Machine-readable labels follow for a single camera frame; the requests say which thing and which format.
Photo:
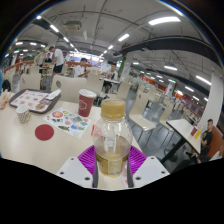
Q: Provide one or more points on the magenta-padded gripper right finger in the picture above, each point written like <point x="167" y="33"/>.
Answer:
<point x="150" y="170"/>

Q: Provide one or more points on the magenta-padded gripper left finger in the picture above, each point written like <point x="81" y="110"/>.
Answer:
<point x="75" y="170"/>

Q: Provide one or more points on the clear bottle with yellow drink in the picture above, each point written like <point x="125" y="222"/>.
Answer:
<point x="112" y="140"/>

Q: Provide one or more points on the small red sauce packet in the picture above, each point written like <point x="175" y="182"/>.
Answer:
<point x="93" y="129"/>

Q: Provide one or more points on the colourful printed paper sheet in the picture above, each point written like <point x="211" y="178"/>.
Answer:
<point x="68" y="122"/>

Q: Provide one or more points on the flat round red coaster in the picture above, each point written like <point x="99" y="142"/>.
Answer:
<point x="44" y="132"/>

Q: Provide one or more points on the neighbouring beige table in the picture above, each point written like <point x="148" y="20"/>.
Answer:
<point x="185" y="131"/>

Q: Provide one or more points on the group of beige chairs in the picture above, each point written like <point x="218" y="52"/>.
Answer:
<point x="166" y="110"/>

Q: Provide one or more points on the red paper cup with lid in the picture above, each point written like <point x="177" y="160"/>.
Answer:
<point x="86" y="103"/>

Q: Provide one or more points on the white patterned mug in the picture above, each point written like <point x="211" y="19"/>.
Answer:
<point x="23" y="114"/>

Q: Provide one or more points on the crumpled white napkin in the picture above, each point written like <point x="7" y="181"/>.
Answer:
<point x="53" y="94"/>

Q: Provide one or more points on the brown food tray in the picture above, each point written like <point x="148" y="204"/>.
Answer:
<point x="30" y="100"/>

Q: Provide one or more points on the black backpack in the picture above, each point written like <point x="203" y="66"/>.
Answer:
<point x="6" y="85"/>

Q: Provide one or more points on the ceiling air conditioner unit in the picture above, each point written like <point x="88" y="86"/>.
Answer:
<point x="72" y="25"/>

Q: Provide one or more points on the group of ceiling lights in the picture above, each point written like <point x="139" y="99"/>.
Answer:
<point x="164" y="20"/>

